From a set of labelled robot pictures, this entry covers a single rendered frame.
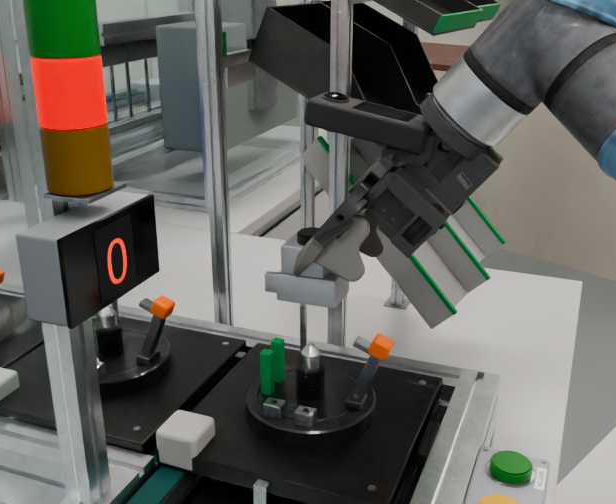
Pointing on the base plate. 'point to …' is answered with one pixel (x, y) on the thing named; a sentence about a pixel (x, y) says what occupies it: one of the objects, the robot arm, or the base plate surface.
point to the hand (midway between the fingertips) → (308, 251)
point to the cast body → (325, 283)
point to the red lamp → (69, 92)
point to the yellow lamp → (77, 160)
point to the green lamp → (62, 28)
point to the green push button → (511, 467)
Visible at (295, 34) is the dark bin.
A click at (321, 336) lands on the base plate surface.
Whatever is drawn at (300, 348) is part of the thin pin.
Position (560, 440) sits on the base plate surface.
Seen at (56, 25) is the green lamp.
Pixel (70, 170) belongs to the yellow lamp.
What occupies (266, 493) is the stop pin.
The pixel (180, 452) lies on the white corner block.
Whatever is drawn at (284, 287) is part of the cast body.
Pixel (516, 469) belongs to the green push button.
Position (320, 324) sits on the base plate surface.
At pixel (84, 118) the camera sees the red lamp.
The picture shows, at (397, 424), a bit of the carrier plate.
